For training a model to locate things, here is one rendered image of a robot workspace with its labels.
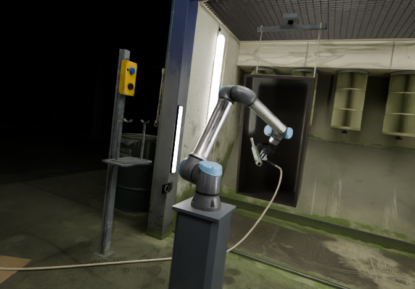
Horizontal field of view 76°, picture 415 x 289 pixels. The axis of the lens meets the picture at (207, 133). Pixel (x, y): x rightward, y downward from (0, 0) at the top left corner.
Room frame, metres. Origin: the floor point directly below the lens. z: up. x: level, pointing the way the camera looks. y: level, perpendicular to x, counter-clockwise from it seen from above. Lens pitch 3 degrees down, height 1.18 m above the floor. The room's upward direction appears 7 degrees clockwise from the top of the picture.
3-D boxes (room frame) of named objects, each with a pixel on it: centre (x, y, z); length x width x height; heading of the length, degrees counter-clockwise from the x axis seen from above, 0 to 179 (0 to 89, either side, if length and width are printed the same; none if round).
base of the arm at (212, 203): (1.63, -0.04, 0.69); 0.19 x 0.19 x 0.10
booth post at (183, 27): (2.53, 0.35, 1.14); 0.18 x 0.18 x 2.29; 65
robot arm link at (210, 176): (1.63, -0.04, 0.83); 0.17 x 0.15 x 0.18; 38
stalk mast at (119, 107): (2.09, 0.72, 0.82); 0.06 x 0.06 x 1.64; 65
